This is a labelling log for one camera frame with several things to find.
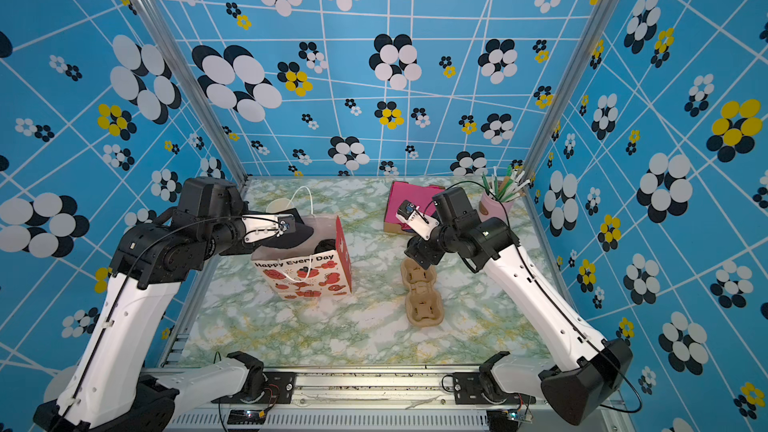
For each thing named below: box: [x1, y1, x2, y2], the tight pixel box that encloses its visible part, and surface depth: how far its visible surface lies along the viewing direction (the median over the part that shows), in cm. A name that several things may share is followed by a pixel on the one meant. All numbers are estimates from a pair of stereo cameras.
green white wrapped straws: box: [482, 165, 531, 203], surface depth 95 cm
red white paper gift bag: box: [251, 214, 354, 301], surface depth 77 cm
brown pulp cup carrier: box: [400, 254, 444, 327], surface depth 86 cm
